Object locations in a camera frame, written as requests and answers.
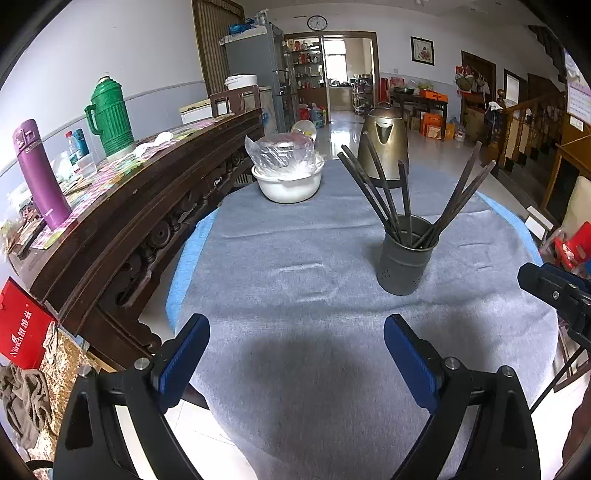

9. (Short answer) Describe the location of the white chest freezer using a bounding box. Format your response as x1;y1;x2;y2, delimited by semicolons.
179;98;213;124

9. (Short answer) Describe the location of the gold foil bag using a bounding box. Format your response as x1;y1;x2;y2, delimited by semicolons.
39;330;100;384

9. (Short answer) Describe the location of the patterned plastic table cover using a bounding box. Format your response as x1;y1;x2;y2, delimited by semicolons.
9;113;241;250

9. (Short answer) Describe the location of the green thermos jug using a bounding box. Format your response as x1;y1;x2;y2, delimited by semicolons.
84;76;136;158

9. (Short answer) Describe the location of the brass-coloured electric kettle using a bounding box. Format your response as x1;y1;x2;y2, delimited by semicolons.
357;102;410;189

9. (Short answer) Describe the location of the dark wooden door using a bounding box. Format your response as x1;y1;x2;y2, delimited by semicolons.
462;51;497;93

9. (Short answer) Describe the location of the glass shelf with bottles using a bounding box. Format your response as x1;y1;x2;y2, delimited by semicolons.
285;38;326;109

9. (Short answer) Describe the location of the pink wall calendar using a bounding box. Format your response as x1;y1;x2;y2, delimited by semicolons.
564;48;591;130

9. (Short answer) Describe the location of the clear plastic bag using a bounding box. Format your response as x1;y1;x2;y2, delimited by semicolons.
245;132;325;178

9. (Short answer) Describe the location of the dark wooden side table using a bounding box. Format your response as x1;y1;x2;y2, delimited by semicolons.
389;88;450;139

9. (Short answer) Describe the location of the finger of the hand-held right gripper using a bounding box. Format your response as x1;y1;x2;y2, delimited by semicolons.
547;264;591;296
517;262;591;324

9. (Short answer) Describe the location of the dark wooden chair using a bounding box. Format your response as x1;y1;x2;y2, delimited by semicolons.
210;85;260;118

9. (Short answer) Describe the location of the grey metal utensil holder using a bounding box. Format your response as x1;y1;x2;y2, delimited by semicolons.
376;215;438;296

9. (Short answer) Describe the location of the red plastic stool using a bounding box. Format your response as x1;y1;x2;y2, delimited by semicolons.
551;231;591;280

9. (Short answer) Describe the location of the wooden stair railing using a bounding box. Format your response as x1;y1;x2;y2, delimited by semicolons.
487;92;566;174

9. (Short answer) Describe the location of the orange carton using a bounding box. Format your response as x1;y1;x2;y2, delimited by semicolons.
422;114;446;140

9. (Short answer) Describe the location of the bunch of dark chopsticks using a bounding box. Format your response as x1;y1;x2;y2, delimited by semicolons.
337;141;497;250

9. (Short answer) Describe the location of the grey refrigerator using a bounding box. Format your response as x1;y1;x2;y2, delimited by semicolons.
224;23;287;134

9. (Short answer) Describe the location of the purple vacuum flask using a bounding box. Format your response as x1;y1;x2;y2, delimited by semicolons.
13;119;72;230

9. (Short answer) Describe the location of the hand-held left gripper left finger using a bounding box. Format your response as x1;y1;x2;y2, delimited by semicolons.
54;313;211;480

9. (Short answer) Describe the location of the crumpled white cloth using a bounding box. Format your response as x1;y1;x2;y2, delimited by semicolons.
134;131;175;158

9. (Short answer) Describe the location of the cream chair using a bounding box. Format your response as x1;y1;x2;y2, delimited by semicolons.
556;175;591;241

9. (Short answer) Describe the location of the beige crumpled cloth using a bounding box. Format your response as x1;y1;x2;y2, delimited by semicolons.
0;364;51;448

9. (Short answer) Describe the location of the red paper bag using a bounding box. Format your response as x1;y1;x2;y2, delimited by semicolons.
0;277;58;370

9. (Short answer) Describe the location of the white round fan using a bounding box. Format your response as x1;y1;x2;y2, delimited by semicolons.
291;119;317;141

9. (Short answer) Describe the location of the grey table cloth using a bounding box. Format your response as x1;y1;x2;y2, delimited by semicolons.
168;159;561;480

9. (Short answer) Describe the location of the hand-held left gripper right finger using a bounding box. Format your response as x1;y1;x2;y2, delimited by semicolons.
383;314;541;480

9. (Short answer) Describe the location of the light blue under cloth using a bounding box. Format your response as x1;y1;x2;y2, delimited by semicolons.
165;191;543;330

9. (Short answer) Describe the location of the framed wall picture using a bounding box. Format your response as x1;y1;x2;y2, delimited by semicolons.
410;36;435;66

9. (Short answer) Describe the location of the carved dark wooden sideboard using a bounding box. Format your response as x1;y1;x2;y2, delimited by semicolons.
7;107;264;407

